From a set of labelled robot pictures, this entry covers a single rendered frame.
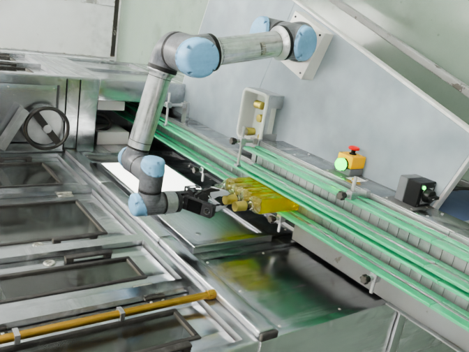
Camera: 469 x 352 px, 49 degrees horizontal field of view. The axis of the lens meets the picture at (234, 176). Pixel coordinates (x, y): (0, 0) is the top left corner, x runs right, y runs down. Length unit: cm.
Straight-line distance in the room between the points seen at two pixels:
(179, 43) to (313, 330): 90
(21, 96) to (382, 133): 161
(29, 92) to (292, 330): 168
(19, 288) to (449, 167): 129
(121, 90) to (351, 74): 125
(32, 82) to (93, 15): 304
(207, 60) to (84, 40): 403
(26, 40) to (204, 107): 297
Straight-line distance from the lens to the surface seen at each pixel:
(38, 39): 539
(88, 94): 263
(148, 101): 168
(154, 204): 165
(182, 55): 152
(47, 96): 260
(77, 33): 549
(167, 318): 143
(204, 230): 185
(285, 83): 218
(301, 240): 194
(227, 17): 256
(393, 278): 160
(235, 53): 163
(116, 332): 137
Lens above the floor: 218
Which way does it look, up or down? 36 degrees down
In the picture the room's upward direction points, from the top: 93 degrees counter-clockwise
